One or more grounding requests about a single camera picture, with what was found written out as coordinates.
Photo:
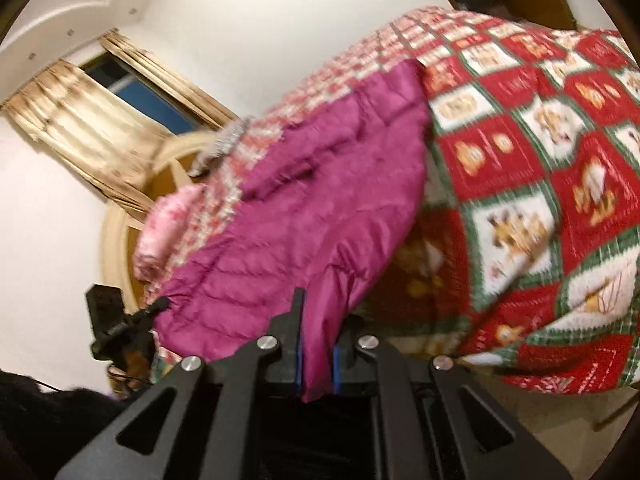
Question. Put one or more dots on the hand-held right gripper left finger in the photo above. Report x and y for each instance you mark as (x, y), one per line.
(299, 360)

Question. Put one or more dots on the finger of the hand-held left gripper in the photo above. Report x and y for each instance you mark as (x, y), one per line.
(156, 305)

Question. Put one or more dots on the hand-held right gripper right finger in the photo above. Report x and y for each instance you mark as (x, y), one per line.
(360, 370)

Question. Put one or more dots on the purple puffer jacket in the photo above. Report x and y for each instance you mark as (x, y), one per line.
(325, 210)

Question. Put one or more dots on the person's left forearm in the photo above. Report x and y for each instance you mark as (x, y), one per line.
(50, 410)

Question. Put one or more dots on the cream wooden headboard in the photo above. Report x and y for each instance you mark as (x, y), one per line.
(115, 250)

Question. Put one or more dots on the pink floral quilt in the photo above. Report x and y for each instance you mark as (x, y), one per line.
(165, 230)

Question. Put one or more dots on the grey striped pillow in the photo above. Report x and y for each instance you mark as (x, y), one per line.
(220, 147)

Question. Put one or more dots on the wide beige patterned curtain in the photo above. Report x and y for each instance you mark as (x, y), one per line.
(90, 125)

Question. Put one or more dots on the window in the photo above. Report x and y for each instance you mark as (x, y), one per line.
(150, 100)

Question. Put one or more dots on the narrow beige patterned curtain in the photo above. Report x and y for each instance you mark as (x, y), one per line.
(165, 70)

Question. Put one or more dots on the red bear-print bedsheet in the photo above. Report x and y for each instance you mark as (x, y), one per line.
(525, 160)

